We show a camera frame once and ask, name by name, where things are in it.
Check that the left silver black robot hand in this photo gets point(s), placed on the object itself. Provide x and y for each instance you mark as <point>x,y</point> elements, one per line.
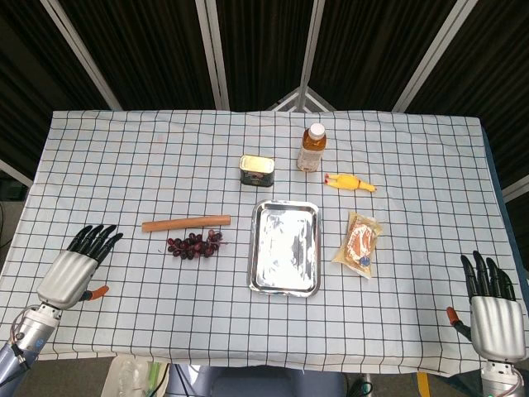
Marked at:
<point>70,277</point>

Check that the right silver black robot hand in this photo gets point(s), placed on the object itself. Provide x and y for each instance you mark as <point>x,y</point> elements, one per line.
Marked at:
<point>494,318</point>

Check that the packaged snack bag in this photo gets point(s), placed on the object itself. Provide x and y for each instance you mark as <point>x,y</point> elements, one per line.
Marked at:
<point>358,245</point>

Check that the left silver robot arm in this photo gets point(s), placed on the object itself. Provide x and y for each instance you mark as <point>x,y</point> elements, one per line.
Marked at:
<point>22,343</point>

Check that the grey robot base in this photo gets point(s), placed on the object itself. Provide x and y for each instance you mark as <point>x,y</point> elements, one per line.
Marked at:
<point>256,382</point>

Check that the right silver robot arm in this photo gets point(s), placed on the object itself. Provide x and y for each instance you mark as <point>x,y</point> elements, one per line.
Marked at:
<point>502,378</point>

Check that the rectangular metal tray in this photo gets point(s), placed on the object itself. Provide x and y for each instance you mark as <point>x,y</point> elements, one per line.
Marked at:
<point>285,247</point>

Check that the clear plastic bag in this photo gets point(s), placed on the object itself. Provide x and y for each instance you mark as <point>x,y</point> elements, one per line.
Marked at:
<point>130,375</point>

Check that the brown wooden stick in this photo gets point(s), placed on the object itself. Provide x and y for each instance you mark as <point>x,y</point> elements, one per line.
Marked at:
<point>186,223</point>

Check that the bunch of purple grapes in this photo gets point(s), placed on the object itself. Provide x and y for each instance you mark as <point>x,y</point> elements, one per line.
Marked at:
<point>194,244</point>

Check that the white checkered tablecloth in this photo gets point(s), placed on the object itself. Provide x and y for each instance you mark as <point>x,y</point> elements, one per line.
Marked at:
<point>256,240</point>

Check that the yellow rubber chicken toy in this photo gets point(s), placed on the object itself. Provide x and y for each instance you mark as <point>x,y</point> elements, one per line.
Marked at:
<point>349,182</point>

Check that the green gold tin can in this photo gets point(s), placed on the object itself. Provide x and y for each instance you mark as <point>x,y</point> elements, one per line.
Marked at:
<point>257,170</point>

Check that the tea bottle with white cap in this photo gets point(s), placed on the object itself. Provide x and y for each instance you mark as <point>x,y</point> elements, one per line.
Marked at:
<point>312,149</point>

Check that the black folding screen panels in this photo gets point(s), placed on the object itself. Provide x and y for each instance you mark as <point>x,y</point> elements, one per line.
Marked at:
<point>264,54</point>

